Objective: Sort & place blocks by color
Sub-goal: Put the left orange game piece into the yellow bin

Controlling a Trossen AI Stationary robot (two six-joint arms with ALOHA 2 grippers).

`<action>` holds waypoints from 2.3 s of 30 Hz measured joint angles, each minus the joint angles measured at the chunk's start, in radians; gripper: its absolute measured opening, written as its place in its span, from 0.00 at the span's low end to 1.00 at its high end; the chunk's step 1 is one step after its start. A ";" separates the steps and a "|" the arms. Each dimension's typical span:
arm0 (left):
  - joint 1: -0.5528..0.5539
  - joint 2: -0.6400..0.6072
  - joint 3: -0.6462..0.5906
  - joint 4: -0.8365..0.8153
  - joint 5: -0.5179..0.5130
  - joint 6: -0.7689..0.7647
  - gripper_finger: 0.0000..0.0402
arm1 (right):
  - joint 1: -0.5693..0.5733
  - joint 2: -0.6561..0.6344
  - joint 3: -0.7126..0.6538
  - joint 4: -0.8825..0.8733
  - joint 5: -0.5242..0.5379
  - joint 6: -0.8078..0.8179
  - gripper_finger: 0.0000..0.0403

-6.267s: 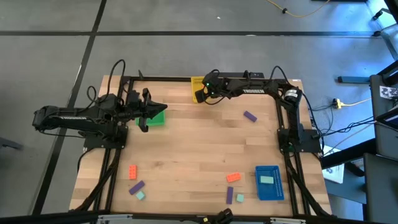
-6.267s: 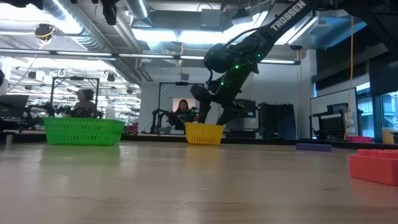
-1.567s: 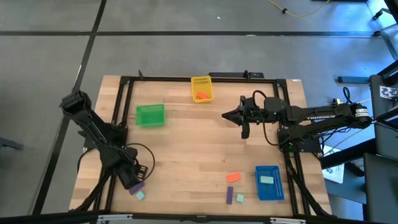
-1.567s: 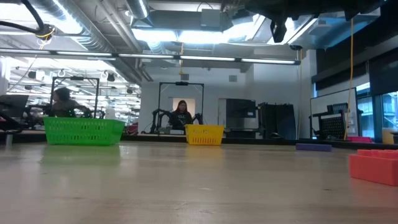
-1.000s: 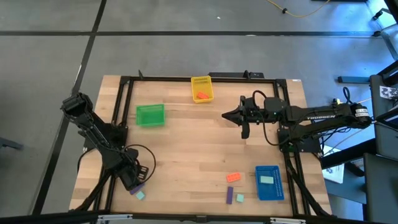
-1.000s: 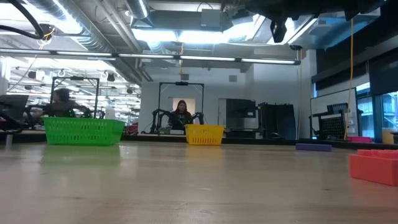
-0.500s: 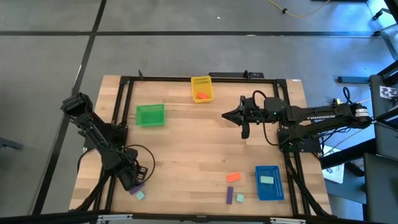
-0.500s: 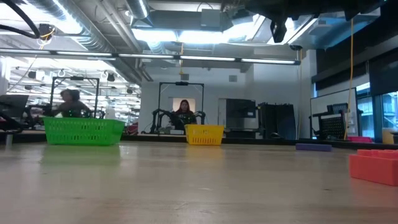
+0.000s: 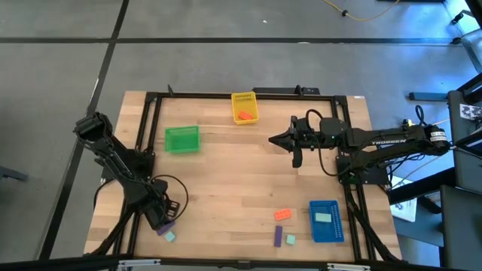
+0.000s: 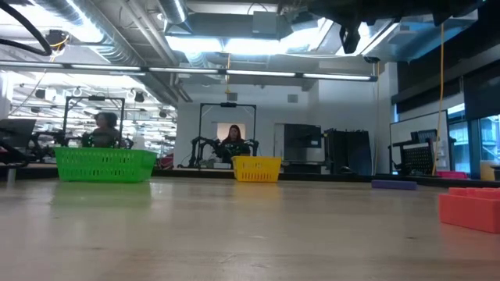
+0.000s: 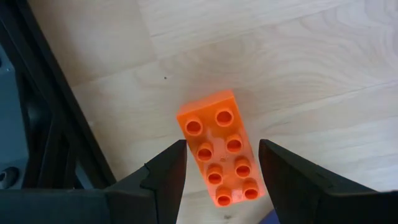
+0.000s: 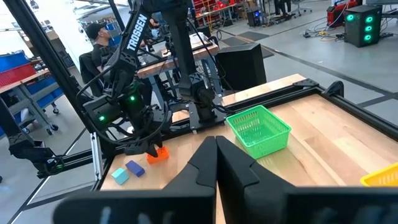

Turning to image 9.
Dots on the orange toy brick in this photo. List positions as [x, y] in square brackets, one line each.
[245, 116]
[282, 214]

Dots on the grey floor foot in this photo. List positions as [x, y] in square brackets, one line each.
[11, 174]

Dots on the blue plastic basket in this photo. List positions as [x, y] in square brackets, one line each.
[333, 233]

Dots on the black aluminium table frame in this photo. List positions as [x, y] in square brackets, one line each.
[211, 96]

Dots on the dark grey desk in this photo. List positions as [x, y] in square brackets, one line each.
[463, 226]

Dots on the purple toy brick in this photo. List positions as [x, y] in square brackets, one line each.
[168, 227]
[278, 236]

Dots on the long teal toy brick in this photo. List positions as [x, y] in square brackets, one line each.
[323, 217]

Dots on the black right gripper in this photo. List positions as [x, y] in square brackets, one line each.
[310, 135]

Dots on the yellow plastic basket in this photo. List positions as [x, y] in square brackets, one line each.
[241, 101]

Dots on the patterned paper tag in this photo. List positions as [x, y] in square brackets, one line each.
[470, 111]

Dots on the silver bracket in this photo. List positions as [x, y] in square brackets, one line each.
[139, 262]
[348, 267]

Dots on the small teal toy brick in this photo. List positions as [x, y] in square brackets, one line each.
[170, 236]
[290, 239]

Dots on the green plastic basket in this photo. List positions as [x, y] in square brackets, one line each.
[182, 140]

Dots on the black flat bar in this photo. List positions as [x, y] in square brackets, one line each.
[278, 90]

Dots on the black desk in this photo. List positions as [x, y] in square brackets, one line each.
[465, 158]

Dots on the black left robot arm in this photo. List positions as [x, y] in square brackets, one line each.
[113, 150]

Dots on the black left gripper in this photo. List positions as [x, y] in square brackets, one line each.
[160, 199]

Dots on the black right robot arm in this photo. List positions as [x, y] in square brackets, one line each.
[388, 141]

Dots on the white paper sheet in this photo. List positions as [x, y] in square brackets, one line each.
[404, 211]

